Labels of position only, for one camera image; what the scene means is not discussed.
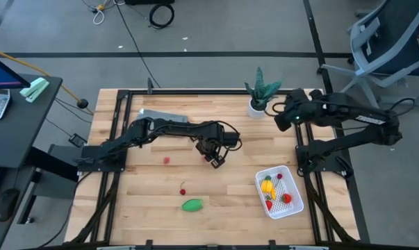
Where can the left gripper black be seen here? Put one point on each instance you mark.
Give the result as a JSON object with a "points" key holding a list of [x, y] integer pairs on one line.
{"points": [[211, 147]]}

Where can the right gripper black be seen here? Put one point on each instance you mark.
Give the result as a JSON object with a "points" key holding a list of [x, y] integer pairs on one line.
{"points": [[294, 112]]}

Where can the red toy cherry with stem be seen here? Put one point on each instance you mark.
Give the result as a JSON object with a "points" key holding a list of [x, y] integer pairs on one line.
{"points": [[182, 191]]}

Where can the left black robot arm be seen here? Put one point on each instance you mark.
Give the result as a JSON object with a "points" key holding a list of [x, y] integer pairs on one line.
{"points": [[174, 126]]}

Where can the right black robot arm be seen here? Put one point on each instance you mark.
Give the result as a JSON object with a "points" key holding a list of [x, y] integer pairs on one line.
{"points": [[369, 139]]}

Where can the green plant in white pot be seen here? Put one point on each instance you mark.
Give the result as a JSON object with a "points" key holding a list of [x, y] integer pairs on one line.
{"points": [[261, 93]]}

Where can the green toy pea pod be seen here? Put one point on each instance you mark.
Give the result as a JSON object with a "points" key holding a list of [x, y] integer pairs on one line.
{"points": [[192, 205]]}

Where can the yellow toy bell pepper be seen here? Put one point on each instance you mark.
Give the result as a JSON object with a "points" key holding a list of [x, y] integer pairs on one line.
{"points": [[267, 185]]}

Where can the small yellow toy banana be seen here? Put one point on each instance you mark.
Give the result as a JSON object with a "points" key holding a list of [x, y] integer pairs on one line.
{"points": [[273, 194]]}

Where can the red toy strawberry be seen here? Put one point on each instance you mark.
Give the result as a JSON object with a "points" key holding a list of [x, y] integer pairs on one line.
{"points": [[269, 205]]}

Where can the grey folded cloth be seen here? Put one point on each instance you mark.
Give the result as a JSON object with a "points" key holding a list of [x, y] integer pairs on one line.
{"points": [[164, 114]]}

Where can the red tomato toy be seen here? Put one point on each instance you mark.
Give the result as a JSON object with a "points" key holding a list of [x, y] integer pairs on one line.
{"points": [[286, 198]]}

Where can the white plastic mesh basket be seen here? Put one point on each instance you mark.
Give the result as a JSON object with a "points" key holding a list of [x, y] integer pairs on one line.
{"points": [[282, 208]]}

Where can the grey office chair black mesh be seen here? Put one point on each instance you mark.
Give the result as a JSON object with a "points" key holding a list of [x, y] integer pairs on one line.
{"points": [[393, 31]]}

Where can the small black box device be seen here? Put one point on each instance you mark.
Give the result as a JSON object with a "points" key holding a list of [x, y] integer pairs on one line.
{"points": [[78, 140]]}

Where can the black box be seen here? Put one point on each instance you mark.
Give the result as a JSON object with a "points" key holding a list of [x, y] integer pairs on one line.
{"points": [[150, 2]]}

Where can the mint green stapler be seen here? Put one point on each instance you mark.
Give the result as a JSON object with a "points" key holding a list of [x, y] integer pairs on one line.
{"points": [[33, 89]]}

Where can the black desk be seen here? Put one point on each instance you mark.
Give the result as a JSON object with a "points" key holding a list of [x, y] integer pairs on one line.
{"points": [[18, 139]]}

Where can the black computer mouse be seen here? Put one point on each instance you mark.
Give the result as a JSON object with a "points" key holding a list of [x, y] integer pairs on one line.
{"points": [[7, 205]]}

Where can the computer monitor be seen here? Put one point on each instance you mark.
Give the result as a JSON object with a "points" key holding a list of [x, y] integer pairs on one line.
{"points": [[0, 74]]}

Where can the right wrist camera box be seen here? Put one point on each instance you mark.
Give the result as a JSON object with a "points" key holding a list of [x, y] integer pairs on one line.
{"points": [[297, 96]]}

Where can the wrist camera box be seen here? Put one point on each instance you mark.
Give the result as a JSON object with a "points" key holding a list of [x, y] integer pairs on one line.
{"points": [[297, 96], [232, 139]]}

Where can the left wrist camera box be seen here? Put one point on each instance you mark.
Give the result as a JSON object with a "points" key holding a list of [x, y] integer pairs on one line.
{"points": [[232, 139]]}

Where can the black aluminium table frame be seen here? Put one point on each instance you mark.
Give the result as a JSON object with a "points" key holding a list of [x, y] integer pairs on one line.
{"points": [[212, 92]]}

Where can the grey bracket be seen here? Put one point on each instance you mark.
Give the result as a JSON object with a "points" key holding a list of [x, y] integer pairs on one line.
{"points": [[115, 248], [308, 248]]}

